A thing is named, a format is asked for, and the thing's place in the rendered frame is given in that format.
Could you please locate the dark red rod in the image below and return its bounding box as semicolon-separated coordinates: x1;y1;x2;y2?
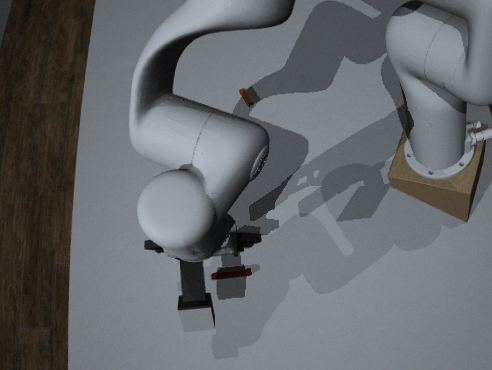
211;270;251;280

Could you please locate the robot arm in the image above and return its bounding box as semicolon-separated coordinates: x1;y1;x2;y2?
129;0;492;332

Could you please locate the orange rod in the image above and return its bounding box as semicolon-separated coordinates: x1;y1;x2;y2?
239;88;253;107

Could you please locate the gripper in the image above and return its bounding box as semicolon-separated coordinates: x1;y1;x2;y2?
144;214;261;260

